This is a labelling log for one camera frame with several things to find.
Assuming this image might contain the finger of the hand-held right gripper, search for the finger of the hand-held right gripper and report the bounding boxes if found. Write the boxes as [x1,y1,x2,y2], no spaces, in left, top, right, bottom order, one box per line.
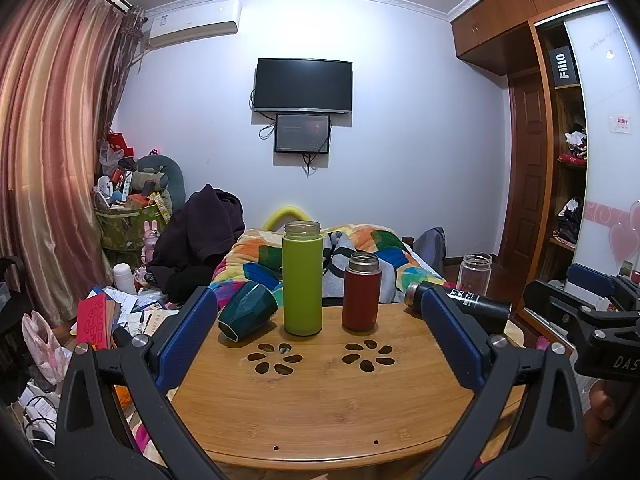
[566,263,640,312]
[522,280,603,362]

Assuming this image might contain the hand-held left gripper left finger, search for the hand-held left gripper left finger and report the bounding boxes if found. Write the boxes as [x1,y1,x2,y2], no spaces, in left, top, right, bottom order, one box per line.
[54,286,226,480]

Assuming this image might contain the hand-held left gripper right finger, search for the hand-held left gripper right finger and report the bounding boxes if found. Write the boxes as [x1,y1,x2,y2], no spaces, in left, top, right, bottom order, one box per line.
[415,286,589,480]

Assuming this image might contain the dark green faceted cup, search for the dark green faceted cup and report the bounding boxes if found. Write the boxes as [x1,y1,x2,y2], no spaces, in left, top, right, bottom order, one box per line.
[217,280,279,344]

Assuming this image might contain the person's right hand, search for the person's right hand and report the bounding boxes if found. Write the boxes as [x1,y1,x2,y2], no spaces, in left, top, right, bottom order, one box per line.
[587,379,620,455]

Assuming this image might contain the black thermos bottle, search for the black thermos bottle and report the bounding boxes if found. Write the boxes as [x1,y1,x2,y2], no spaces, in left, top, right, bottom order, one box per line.
[404,281,511,335]

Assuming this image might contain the pile of papers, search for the pile of papers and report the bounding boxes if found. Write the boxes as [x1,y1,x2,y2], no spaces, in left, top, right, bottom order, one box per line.
[89,285,187,347]

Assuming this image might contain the dark folded clothes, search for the dark folded clothes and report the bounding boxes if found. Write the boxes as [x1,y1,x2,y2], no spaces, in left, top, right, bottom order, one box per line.
[552,197,585,247]

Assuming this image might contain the clear glass jar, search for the clear glass jar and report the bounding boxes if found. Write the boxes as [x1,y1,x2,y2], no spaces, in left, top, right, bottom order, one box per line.
[457,252,494,297]

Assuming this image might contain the white bottle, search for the white bottle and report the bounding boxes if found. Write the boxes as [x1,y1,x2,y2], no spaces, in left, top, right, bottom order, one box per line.
[112,263,139,296]

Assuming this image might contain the grey cushion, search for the grey cushion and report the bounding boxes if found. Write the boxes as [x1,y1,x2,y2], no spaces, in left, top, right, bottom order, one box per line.
[412,226,447,275]

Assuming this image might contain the pink rabbit bottle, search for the pink rabbit bottle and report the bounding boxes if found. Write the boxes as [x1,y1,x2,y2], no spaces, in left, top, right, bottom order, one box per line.
[141,220,162,267]

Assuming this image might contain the red thermos flask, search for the red thermos flask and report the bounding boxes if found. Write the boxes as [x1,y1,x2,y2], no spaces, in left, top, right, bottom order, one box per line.
[342,252,383,332]

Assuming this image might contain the red booklet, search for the red booklet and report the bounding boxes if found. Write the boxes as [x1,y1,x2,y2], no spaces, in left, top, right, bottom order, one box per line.
[75,294,115,352]

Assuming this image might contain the dark purple jacket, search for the dark purple jacket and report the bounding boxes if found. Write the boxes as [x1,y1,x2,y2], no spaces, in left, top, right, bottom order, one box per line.
[149,184,246,304]

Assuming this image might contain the colourful patchwork blanket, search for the colourful patchwork blanket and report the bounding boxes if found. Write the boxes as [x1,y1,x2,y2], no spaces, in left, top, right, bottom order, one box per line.
[207,222,447,307]

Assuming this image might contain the tall green bottle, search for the tall green bottle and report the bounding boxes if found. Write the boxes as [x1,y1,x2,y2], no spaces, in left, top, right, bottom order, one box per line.
[282,220,325,337]

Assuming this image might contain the white sliding wardrobe door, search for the white sliding wardrobe door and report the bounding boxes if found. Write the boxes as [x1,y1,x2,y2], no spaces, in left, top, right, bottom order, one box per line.
[564,4,640,286]

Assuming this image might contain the green storage bag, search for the green storage bag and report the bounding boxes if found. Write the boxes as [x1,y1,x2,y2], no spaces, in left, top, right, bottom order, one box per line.
[95,204,174,267]

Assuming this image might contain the brown wooden door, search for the brown wooden door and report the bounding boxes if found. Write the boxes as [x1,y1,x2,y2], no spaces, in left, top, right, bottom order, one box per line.
[499,72,547,262]

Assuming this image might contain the pile of folded clothes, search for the pile of folded clothes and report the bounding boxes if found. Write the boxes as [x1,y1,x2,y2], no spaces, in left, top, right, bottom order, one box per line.
[558,129,588,165]

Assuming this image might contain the pink plastic bag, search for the pink plastic bag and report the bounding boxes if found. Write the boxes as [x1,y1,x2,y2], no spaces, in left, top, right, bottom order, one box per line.
[22,310,75,387]

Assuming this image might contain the wooden table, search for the wooden table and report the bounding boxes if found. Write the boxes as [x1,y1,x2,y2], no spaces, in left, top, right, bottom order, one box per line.
[170,302,531,477]

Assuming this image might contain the grey plush toy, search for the grey plush toy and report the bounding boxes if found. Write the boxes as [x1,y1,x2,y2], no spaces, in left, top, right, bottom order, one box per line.
[131,154,187,211]

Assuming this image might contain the black chair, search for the black chair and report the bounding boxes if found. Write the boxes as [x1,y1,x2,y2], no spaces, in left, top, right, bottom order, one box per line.
[0,255,32,346]

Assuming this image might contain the red gift bag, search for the red gift bag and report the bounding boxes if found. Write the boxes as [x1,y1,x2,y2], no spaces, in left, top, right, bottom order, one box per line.
[107,130,135,162]

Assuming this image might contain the black box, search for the black box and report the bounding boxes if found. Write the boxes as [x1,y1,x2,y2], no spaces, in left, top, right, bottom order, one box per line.
[547,47,582,89]

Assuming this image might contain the pink striped curtain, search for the pink striped curtain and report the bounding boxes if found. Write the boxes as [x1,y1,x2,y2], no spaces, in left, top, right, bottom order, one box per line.
[0,0,132,328]

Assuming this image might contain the wooden wardrobe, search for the wooden wardrobe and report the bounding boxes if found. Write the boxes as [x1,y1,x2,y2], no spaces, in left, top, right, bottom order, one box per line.
[449,0,640,331]

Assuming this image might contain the brown tied curtain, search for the brown tied curtain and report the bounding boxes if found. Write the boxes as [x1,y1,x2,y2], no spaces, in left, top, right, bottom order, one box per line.
[106,5,147,137]

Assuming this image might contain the white air conditioner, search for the white air conditioner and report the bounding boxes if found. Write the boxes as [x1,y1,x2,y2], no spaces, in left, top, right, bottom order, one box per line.
[145,0,242,51]

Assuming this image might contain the yellow foam ring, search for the yellow foam ring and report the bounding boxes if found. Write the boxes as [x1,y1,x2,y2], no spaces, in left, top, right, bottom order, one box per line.
[262,205,314,234]

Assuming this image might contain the black television cable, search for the black television cable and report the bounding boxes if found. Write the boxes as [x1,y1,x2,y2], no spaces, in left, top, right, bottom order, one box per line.
[248,88,279,142]

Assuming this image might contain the small wall monitor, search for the small wall monitor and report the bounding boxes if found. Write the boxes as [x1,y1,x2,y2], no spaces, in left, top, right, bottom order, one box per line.
[274,113,331,155]

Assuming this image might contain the wall-mounted black television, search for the wall-mounted black television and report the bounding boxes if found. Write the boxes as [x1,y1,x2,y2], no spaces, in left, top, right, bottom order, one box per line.
[253,58,353,115]

